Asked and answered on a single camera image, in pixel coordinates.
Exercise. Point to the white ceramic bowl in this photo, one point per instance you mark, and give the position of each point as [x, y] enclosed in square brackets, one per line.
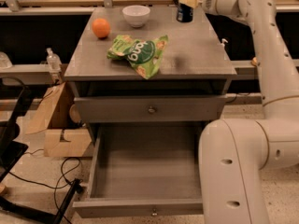
[136, 15]

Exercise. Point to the cardboard box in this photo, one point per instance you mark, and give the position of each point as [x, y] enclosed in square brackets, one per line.
[57, 117]

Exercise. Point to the small white pump bottle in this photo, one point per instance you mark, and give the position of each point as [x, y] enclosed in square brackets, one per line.
[224, 42]

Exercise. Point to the blue pepsi can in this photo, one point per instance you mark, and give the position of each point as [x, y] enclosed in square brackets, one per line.
[184, 13]

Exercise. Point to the green chip bag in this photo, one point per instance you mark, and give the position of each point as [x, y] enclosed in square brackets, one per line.
[144, 56]

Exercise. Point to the open grey lower drawer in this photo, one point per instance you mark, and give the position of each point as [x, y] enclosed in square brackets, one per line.
[144, 169]

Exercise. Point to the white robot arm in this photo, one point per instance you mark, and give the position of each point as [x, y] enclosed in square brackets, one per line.
[233, 151]

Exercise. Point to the clear sanitizer bottle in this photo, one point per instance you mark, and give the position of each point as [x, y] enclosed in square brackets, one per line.
[53, 60]

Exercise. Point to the grey drawer cabinet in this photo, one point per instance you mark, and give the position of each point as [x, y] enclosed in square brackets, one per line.
[164, 71]

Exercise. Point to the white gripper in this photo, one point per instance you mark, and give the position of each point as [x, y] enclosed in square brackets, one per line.
[206, 0]

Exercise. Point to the grey upper drawer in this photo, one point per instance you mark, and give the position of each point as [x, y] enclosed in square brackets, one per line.
[149, 108]

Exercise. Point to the orange fruit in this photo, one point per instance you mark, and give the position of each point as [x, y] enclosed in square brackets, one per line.
[101, 28]

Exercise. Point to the black chair frame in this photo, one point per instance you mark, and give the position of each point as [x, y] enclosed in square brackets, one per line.
[11, 151]

